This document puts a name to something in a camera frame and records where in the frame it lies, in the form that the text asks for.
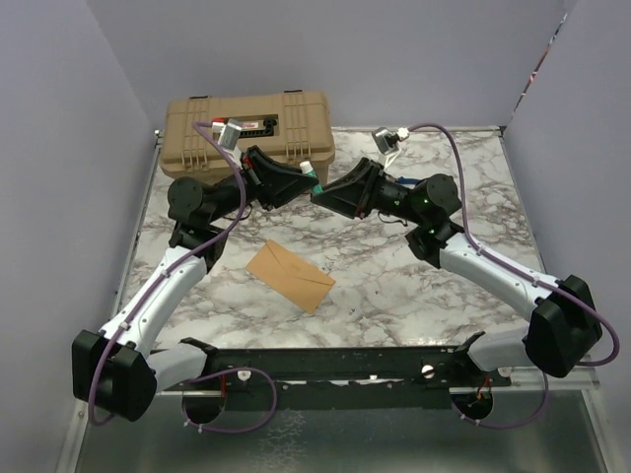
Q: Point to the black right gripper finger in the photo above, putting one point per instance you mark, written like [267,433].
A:
[363,169]
[345,199]

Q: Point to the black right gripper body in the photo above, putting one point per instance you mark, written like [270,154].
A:
[392,199]

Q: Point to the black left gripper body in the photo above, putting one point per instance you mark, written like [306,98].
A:
[230,194]

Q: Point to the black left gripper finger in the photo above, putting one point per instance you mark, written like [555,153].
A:
[268,171]
[276,196]

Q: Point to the green white glue stick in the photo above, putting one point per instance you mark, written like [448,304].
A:
[308,170]

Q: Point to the brown paper envelope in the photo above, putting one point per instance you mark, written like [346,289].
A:
[290,276]

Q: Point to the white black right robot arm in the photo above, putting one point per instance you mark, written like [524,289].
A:
[560,327]

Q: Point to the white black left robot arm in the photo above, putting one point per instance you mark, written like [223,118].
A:
[116,368]

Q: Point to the tan plastic tool case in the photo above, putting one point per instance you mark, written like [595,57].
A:
[289,127]

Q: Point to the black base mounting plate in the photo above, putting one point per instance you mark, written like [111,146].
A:
[339,378]

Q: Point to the blue handled pliers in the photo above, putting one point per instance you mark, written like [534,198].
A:
[408,180]

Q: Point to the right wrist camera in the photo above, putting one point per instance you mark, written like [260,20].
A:
[387,142]

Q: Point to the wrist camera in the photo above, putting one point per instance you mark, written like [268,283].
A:
[228,134]
[387,142]

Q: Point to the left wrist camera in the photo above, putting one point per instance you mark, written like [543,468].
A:
[228,134]

